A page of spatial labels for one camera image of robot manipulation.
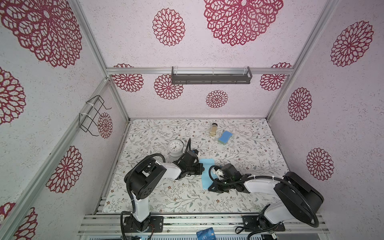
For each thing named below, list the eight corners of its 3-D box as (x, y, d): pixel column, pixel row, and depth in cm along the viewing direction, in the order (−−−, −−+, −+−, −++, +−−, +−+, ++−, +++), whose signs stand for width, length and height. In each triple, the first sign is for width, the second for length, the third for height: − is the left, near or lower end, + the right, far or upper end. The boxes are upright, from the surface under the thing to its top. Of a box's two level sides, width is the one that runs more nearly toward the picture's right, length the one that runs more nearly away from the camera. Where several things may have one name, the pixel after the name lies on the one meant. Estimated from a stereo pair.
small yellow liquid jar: (208, 135, 113) (209, 132, 110) (211, 125, 120) (212, 122, 117) (215, 136, 112) (215, 134, 109) (217, 126, 119) (218, 123, 116)
